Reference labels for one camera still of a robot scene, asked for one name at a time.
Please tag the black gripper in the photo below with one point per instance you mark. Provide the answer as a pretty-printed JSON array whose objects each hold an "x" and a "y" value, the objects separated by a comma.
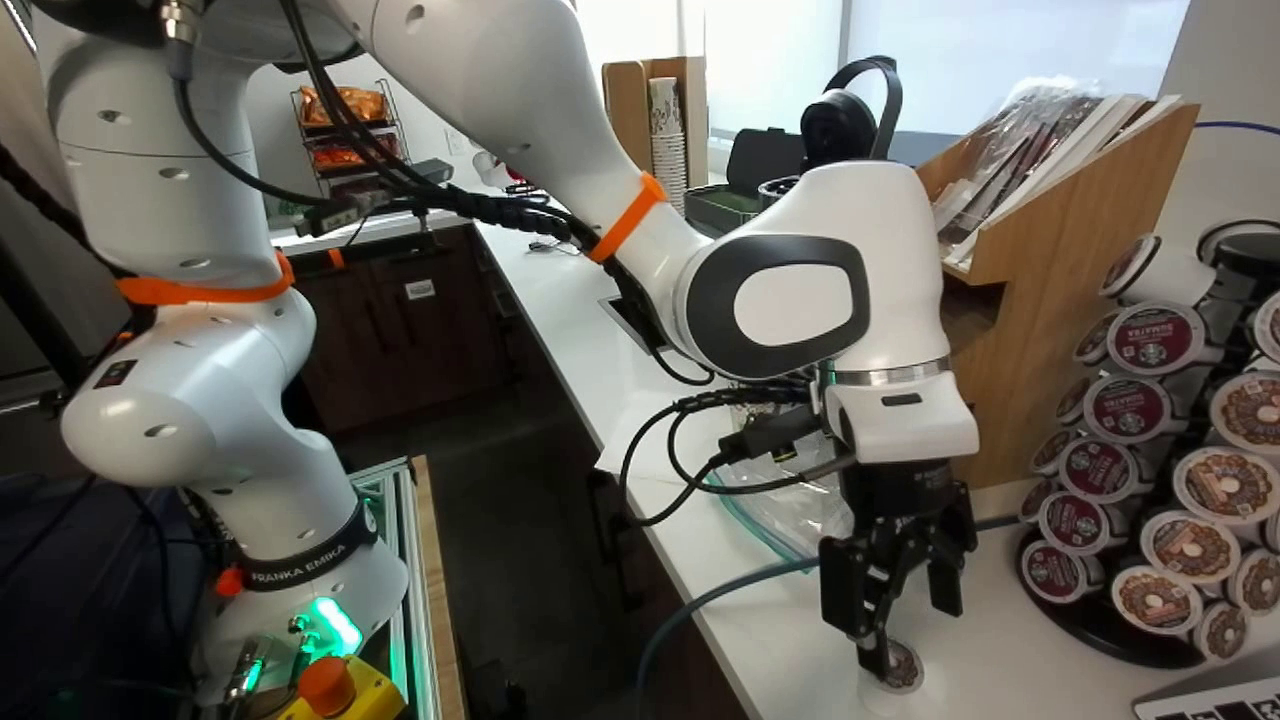
[{"x": 907, "y": 491}]

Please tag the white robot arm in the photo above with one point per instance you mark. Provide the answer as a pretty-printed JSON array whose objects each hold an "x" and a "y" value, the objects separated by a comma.
[{"x": 184, "y": 401}]

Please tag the coffee pod maroon lid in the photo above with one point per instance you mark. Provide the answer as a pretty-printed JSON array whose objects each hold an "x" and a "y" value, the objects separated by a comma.
[
  {"x": 1155, "y": 338},
  {"x": 1066, "y": 522},
  {"x": 1055, "y": 571},
  {"x": 1099, "y": 471},
  {"x": 1124, "y": 404}
]

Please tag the coffee pod brown lid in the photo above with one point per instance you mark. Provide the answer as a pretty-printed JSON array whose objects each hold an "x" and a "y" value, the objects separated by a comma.
[
  {"x": 1155, "y": 600},
  {"x": 1254, "y": 413},
  {"x": 1222, "y": 628},
  {"x": 1226, "y": 485},
  {"x": 1189, "y": 544},
  {"x": 1262, "y": 581}
]

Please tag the black silver coffee machine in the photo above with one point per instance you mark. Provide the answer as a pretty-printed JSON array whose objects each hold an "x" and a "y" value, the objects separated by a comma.
[{"x": 853, "y": 123}]

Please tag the stack of paper cups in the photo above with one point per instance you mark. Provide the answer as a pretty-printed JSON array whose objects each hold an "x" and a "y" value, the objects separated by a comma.
[{"x": 666, "y": 132}]

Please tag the clear plastic zip bag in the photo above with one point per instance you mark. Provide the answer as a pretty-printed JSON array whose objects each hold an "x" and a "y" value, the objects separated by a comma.
[{"x": 786, "y": 513}]

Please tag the black white marker board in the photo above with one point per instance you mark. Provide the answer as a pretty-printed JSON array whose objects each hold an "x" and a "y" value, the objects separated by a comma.
[{"x": 1213, "y": 700}]

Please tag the wooden condiment organizer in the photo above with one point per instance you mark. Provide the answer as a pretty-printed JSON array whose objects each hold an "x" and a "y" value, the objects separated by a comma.
[{"x": 1055, "y": 264}]

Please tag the black pod carousel rack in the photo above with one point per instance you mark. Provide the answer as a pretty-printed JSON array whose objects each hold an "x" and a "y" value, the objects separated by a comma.
[{"x": 1240, "y": 253}]

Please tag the wooden cup holder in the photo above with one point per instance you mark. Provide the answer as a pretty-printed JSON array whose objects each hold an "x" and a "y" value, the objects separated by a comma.
[{"x": 625, "y": 123}]

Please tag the dark cabinet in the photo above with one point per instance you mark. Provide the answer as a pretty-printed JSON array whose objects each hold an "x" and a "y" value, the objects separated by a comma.
[{"x": 400, "y": 321}]

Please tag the yellow emergency stop button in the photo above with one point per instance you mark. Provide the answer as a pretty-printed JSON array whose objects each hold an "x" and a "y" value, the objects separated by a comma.
[{"x": 326, "y": 684}]

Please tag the orange snack bag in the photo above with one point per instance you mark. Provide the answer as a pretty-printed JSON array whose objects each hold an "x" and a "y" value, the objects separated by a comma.
[{"x": 341, "y": 106}]

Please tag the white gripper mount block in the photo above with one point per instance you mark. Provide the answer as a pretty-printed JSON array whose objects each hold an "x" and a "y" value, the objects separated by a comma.
[{"x": 901, "y": 422}]

